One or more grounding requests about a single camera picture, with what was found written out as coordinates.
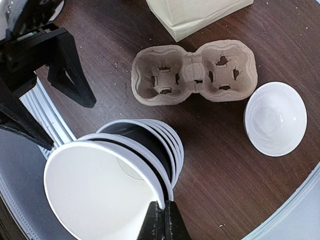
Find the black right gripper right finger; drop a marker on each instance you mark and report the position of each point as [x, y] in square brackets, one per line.
[163, 224]

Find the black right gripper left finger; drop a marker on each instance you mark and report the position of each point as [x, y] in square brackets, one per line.
[57, 50]

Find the stack of paper cups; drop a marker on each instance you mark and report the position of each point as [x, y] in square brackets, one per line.
[100, 186]

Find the white round ceramic bowl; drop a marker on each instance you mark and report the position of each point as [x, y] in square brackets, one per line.
[275, 119]

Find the brown pulp cup carrier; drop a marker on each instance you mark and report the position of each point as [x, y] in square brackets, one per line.
[220, 71]

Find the aluminium front rail base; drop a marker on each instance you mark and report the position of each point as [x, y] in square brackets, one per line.
[25, 213]

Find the cream paper bag with handles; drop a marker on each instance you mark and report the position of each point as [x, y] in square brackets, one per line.
[182, 18]

